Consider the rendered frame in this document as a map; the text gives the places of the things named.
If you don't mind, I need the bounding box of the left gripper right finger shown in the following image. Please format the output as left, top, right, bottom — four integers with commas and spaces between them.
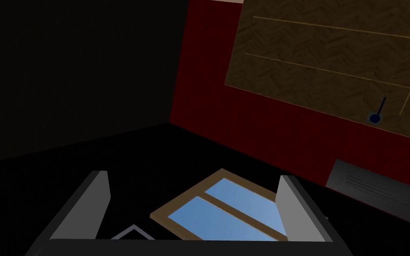
275, 174, 334, 243

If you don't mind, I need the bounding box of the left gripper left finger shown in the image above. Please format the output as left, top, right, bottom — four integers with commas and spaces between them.
49, 170, 112, 240

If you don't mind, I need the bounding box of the wooden framed window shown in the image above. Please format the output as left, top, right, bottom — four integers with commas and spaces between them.
149, 168, 288, 242

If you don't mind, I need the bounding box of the dark grey wall vent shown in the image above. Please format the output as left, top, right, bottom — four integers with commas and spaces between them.
325, 159, 410, 228

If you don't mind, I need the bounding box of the dark blue door handle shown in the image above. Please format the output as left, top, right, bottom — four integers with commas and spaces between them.
368, 97, 387, 124

